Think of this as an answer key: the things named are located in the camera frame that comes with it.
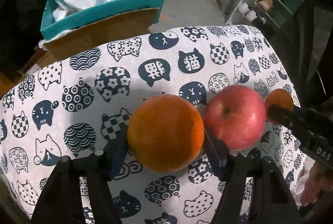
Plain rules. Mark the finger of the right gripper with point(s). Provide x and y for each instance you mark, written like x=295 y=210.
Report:
x=304 y=123

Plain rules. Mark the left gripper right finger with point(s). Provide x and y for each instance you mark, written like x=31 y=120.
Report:
x=233 y=171

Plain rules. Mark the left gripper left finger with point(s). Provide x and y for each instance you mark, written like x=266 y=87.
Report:
x=103 y=166

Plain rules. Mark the small mandarin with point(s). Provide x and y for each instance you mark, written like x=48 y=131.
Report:
x=280 y=98

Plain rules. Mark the red apple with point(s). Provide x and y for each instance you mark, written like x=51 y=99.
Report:
x=237 y=116

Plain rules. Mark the large orange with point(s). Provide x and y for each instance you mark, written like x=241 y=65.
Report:
x=165 y=133

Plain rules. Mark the person right hand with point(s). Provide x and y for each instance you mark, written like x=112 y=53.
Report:
x=319 y=180

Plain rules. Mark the cat pattern tablecloth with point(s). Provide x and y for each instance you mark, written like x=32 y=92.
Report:
x=75 y=106

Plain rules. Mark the brown cardboard box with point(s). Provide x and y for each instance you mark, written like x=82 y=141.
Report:
x=118 y=27

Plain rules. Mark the black hanging coat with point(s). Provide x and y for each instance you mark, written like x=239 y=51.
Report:
x=20 y=32

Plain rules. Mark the teal cardboard box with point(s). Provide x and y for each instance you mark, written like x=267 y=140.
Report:
x=51 y=28

